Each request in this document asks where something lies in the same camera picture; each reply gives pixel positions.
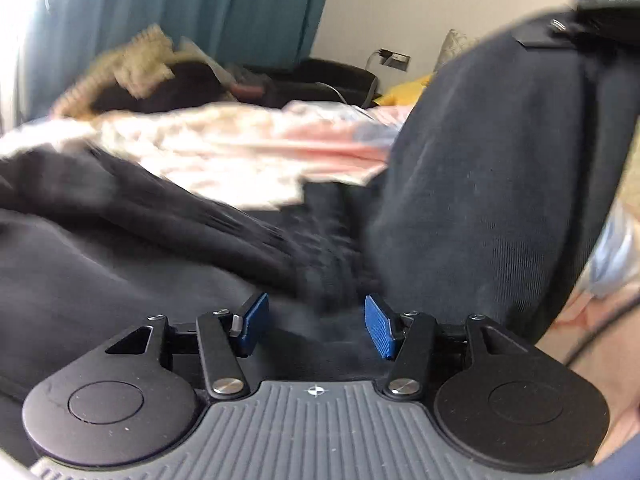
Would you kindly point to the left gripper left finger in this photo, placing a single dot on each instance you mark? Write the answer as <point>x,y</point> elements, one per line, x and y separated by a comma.
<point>215,345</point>

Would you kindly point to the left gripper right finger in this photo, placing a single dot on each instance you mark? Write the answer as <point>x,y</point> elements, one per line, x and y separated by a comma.
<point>424,353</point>

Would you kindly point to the dark navy garment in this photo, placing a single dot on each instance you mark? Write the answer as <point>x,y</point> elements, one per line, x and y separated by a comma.
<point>496,190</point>

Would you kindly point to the black clothes pile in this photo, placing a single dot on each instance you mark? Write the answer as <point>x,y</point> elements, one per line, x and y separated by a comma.
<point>194,84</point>

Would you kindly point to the pastel bed sheet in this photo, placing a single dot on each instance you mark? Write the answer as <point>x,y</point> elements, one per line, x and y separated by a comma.
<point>250,150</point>

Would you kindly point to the yellow pillow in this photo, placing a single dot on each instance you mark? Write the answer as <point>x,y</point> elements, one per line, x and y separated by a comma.
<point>405,94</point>

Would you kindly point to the black sofa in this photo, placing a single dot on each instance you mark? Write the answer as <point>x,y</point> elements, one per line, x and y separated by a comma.
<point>310,80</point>

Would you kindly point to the cream knitted blanket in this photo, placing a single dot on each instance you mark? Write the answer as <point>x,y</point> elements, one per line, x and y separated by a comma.
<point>138,67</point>

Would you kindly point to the teal curtain right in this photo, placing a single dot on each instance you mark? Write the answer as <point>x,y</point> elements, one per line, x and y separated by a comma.
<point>67,35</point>

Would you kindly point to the wall power socket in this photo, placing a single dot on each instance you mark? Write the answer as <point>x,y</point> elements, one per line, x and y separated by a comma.
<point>394,60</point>

